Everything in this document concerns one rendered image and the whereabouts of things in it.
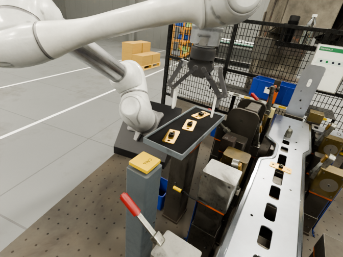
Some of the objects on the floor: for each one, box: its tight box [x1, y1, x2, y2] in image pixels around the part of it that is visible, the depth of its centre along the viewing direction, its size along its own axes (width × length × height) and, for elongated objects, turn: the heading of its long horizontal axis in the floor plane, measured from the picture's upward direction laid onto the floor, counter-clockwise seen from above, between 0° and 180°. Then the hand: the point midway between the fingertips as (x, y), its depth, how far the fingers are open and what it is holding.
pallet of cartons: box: [122, 40, 161, 71], centre depth 649 cm, size 87×118×69 cm
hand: (192, 108), depth 71 cm, fingers open, 13 cm apart
